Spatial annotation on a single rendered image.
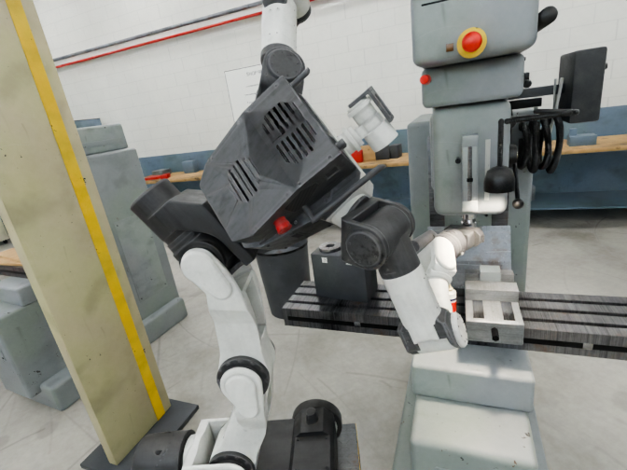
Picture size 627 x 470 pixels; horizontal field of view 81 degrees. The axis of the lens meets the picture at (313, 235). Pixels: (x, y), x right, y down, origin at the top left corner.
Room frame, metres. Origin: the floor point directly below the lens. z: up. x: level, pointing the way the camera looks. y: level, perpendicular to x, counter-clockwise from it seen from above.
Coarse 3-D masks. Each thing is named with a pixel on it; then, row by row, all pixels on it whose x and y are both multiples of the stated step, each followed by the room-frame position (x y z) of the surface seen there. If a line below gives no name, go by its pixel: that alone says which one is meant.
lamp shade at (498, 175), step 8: (496, 168) 0.89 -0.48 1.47; (504, 168) 0.88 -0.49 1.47; (488, 176) 0.89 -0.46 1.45; (496, 176) 0.87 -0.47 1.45; (504, 176) 0.87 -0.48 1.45; (512, 176) 0.87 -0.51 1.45; (488, 184) 0.89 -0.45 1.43; (496, 184) 0.87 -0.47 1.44; (504, 184) 0.86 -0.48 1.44; (512, 184) 0.87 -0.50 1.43; (488, 192) 0.89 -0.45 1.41; (496, 192) 0.87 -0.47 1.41; (504, 192) 0.86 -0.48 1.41
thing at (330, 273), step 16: (320, 256) 1.29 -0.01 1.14; (336, 256) 1.25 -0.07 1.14; (320, 272) 1.29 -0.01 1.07; (336, 272) 1.26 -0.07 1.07; (352, 272) 1.22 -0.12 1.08; (368, 272) 1.22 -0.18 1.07; (320, 288) 1.30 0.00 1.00; (336, 288) 1.26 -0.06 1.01; (352, 288) 1.23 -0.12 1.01; (368, 288) 1.21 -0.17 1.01
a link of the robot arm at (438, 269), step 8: (440, 240) 0.92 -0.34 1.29; (432, 248) 0.90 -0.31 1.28; (440, 248) 0.89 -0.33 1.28; (448, 248) 0.90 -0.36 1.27; (432, 256) 0.88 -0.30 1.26; (440, 256) 0.87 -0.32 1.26; (448, 256) 0.88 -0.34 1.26; (432, 264) 0.86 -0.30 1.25; (440, 264) 0.85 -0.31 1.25; (448, 264) 0.85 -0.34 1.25; (432, 272) 0.85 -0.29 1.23; (440, 272) 0.84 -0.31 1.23; (448, 272) 0.84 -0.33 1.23; (448, 280) 0.84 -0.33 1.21
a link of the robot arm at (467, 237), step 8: (440, 232) 1.01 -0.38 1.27; (448, 232) 0.99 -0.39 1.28; (456, 232) 0.99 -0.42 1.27; (464, 232) 1.02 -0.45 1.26; (472, 232) 1.02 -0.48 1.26; (480, 232) 1.02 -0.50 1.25; (464, 240) 0.98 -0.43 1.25; (472, 240) 1.01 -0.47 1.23; (480, 240) 1.01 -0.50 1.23; (464, 248) 0.97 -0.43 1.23
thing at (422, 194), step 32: (416, 128) 1.51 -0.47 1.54; (512, 128) 1.37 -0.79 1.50; (416, 160) 1.51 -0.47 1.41; (416, 192) 1.51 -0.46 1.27; (512, 192) 1.36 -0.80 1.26; (416, 224) 1.51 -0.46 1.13; (448, 224) 1.46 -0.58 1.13; (480, 224) 1.41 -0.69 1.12; (512, 224) 1.36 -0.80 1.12; (512, 256) 1.36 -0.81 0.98
